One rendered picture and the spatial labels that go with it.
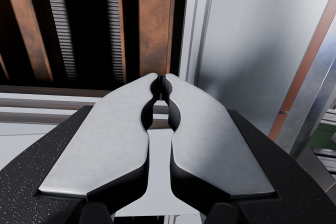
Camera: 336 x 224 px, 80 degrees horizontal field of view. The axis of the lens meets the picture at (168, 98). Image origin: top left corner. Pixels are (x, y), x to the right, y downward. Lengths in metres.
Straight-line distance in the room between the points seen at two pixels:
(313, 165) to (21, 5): 0.62
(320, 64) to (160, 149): 0.36
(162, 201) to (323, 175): 0.33
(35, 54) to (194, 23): 0.33
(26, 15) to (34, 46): 0.05
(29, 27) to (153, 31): 0.21
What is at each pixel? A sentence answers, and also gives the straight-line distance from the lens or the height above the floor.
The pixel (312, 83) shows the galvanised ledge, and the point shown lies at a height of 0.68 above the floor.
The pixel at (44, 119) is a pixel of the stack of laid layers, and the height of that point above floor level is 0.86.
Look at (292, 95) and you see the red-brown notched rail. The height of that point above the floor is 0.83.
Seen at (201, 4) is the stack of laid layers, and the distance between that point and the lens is 0.19.
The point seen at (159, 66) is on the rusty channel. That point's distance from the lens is 0.39.
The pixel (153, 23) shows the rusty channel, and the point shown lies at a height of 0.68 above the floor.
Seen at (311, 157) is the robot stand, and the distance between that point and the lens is 0.54.
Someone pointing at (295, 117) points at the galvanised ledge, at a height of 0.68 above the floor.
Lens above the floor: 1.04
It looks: 57 degrees down
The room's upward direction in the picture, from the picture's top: 179 degrees clockwise
